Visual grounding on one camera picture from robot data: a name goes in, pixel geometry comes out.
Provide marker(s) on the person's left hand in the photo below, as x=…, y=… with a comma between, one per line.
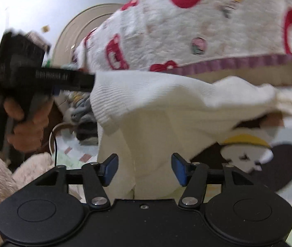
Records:
x=33, y=133

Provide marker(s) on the white quilted bedspread red bears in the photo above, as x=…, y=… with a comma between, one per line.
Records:
x=187, y=30

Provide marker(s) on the beige round headboard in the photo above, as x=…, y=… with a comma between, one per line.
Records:
x=84, y=23

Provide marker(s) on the cream white knit garment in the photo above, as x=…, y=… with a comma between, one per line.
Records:
x=161, y=123

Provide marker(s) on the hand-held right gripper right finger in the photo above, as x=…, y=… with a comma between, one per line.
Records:
x=179, y=169

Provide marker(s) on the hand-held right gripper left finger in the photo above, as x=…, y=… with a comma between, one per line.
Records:
x=110, y=169

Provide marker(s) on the grey fleece blanket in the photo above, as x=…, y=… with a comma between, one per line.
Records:
x=80, y=109

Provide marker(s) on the beige bed base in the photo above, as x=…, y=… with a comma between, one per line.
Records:
x=264, y=76

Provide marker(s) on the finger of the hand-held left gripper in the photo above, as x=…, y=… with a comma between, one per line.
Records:
x=83, y=82

